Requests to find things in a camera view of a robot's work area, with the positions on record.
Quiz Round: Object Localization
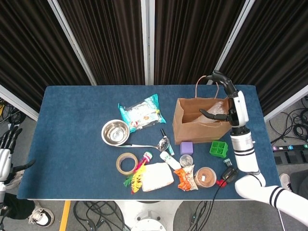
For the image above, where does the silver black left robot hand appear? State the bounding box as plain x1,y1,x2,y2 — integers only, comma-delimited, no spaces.
0,127,36,182

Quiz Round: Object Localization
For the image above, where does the stainless steel ladle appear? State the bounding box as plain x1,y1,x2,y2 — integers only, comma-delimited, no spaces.
119,136,170,152

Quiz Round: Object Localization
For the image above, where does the white green tube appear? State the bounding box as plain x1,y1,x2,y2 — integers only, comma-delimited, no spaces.
159,151,181,170

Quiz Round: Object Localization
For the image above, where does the white black sneaker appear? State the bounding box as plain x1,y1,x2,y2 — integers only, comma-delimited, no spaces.
28,201,55,228

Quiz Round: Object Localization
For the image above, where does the brown paper bag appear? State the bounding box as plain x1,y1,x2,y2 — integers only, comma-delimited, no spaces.
172,75,235,145

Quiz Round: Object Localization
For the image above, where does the yellow floor tape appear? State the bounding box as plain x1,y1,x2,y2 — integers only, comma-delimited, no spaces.
59,201,72,231

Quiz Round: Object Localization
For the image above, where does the purple foam cube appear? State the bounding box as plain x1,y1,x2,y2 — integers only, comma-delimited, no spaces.
180,141,194,155

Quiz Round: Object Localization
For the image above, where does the dark pleated curtain panel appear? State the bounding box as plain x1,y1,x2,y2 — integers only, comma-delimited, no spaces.
0,0,93,113
154,0,246,85
215,0,308,116
57,0,146,85

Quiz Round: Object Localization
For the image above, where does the white partition frame post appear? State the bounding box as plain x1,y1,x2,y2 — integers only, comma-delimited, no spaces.
263,85,308,123
207,0,256,85
0,84,39,122
141,0,155,85
47,0,97,86

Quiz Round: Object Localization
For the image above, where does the black handheld device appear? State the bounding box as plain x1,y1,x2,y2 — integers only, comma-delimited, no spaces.
220,167,239,181

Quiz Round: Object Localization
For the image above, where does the blue table cloth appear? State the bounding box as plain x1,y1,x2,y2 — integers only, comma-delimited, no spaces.
16,84,285,200

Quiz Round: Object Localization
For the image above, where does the colourful feather shuttlecock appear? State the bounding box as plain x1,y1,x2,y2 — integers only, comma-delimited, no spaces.
123,151,154,194

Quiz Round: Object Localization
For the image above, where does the clear packing tape roll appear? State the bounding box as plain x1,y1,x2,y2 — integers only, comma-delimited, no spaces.
116,152,139,175

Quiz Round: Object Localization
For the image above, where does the tangle of black cables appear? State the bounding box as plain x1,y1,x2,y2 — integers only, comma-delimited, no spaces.
269,96,308,143
0,96,27,130
72,201,132,231
187,201,211,227

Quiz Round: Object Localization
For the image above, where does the dark trouser leg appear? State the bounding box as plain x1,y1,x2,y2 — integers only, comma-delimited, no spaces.
290,172,308,191

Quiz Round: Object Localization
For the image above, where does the clear tub of rubber bands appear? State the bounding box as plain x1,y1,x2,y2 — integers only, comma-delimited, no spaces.
193,166,218,188

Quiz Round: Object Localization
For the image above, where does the green plastic grid tray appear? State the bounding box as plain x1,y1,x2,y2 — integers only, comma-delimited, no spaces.
208,141,229,158

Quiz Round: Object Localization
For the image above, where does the clear plastic bag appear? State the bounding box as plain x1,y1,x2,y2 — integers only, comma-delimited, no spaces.
190,101,230,123

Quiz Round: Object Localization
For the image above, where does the stainless steel bowl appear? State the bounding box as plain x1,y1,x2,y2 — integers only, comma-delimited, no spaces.
101,119,130,146

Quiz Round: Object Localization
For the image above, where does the clear round pin box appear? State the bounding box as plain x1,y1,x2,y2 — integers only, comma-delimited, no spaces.
179,154,194,168

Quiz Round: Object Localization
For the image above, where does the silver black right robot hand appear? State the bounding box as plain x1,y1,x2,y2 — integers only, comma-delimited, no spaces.
199,70,250,132

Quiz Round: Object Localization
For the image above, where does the white table frame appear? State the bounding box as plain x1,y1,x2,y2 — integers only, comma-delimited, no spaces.
26,198,248,202

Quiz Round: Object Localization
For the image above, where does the white Face tissue pack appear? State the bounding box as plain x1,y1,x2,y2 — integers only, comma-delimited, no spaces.
141,162,175,193

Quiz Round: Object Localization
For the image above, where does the orange snack packet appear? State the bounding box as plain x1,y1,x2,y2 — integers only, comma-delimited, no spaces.
173,165,200,192

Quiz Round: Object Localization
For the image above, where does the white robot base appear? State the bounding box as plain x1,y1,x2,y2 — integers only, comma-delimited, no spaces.
114,200,187,231

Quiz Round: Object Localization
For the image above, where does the green marker with black cap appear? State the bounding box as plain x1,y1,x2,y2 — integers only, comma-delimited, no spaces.
160,128,175,155

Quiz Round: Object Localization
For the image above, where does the teal clear snack packet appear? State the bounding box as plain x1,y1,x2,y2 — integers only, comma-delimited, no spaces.
117,94,167,133

